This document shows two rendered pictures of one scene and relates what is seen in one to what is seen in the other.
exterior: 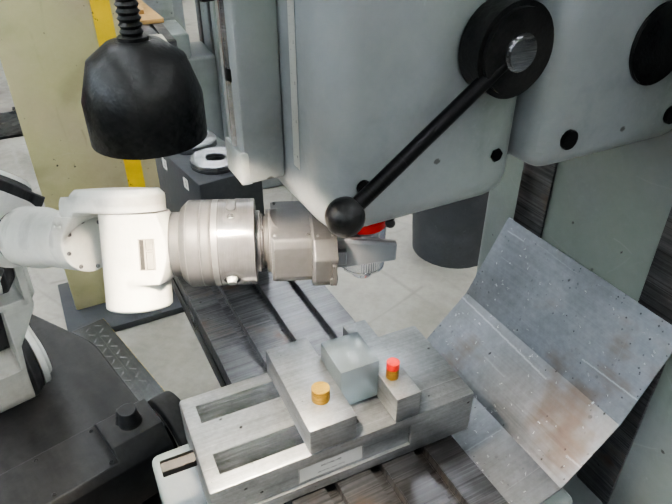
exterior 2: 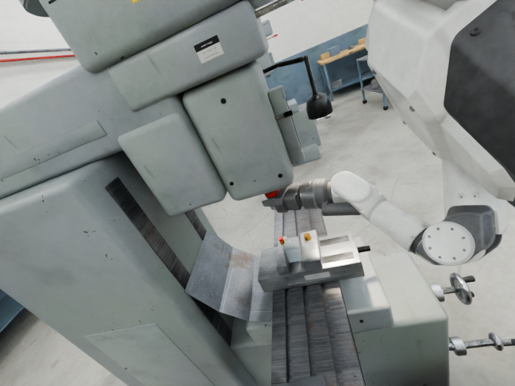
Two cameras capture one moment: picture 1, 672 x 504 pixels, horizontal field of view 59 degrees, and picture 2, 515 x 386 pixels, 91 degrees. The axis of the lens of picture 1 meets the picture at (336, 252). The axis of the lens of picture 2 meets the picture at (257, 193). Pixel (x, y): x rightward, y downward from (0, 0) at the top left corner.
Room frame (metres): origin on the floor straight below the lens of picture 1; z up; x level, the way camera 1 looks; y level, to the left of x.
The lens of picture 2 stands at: (1.07, 0.42, 1.65)
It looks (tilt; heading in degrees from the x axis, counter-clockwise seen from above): 28 degrees down; 223
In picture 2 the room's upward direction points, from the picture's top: 24 degrees counter-clockwise
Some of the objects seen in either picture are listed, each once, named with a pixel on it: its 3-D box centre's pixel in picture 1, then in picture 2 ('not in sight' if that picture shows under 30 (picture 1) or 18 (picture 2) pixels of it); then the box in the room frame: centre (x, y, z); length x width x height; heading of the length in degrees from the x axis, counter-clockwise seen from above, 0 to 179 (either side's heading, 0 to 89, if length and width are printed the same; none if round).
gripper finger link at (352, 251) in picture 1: (365, 253); not in sight; (0.50, -0.03, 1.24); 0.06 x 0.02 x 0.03; 96
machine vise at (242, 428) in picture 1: (327, 404); (306, 257); (0.54, 0.01, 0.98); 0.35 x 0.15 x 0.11; 115
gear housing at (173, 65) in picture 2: not in sight; (198, 58); (0.55, -0.07, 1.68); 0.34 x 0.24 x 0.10; 117
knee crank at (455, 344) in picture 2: not in sight; (482, 342); (0.41, 0.51, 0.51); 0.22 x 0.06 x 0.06; 117
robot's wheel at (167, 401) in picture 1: (177, 435); not in sight; (0.89, 0.35, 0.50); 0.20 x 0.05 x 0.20; 41
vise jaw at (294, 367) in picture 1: (308, 391); (310, 249); (0.53, 0.03, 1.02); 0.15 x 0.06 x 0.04; 25
